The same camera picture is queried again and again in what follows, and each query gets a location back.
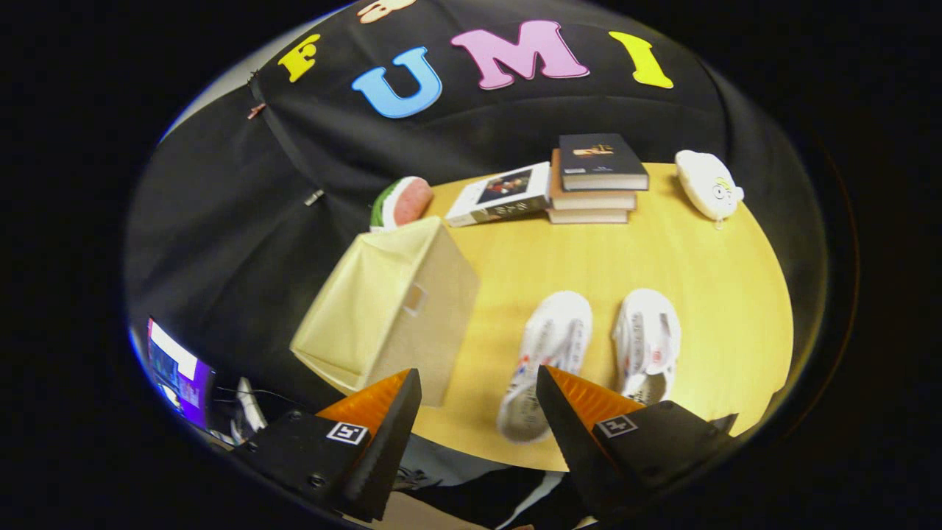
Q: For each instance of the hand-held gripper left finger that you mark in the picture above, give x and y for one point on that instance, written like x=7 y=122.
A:
x=375 y=456

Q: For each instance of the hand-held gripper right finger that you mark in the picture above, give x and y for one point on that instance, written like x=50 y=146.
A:
x=570 y=442

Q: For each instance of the white canvas shoe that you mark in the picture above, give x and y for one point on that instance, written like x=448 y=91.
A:
x=647 y=331
x=548 y=338

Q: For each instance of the beige fabric storage box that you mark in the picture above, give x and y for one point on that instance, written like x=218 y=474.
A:
x=383 y=316

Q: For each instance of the lit computer monitor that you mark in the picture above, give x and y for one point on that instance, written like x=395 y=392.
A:
x=180 y=375

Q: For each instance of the thin pale-edged book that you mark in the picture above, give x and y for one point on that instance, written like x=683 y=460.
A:
x=589 y=216

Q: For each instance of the brown cover book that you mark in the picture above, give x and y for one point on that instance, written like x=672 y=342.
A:
x=589 y=200

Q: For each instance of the watermelon slice plush toy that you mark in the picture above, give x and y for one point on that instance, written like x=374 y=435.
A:
x=408 y=202

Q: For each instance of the white portrait cover book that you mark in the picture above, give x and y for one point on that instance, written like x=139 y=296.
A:
x=500 y=195

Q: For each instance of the small silver clip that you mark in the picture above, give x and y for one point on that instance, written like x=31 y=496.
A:
x=314 y=197

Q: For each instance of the white plush pouch with eyes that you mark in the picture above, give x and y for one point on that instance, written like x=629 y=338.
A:
x=706 y=184

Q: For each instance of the pink cloth clip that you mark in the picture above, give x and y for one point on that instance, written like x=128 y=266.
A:
x=256 y=111

